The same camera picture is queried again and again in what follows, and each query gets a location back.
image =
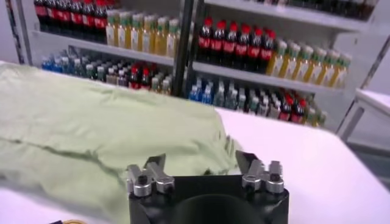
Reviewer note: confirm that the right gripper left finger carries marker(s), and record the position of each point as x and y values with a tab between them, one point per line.
143	182

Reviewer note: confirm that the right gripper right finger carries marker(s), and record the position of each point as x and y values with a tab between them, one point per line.
256	176

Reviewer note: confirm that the green T-shirt red print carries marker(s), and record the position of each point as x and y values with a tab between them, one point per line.
91	121

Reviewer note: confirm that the small dark drink bottle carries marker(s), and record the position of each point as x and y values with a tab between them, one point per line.
242	102
90	72
275	109
264	107
100	74
111	76
253	105
122	79

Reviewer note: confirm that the red cap cola bottle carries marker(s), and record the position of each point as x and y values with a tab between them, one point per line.
254	51
286	109
134	79
230	47
100	22
63	18
204	42
40	15
217	45
267	54
51	16
145	80
88	21
76	19
242	49
298	112

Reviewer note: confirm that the yellow drink bottle white cap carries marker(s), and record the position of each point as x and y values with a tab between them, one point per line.
161	41
310	117
315	71
111	33
290	66
148	39
155	85
320	119
328	73
166	87
341	76
173	43
136	37
302	68
277	64
124	35

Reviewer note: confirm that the clear green water bottle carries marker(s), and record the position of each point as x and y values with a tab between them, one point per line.
230	100
67	65
218	98
77	67

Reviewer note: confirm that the blue label water bottle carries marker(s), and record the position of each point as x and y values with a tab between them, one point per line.
46	64
57	65
206	95
194	93

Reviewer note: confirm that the white cabinet shelf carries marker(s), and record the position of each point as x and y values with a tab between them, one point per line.
274	79
289	13
106	48

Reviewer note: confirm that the white side table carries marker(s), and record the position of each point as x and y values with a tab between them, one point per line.
374	100

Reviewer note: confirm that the open glass cabinet door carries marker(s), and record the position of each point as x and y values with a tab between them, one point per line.
374	65
13	30

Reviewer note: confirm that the white beverage display cabinet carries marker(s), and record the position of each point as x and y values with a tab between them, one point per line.
152	6
350	39

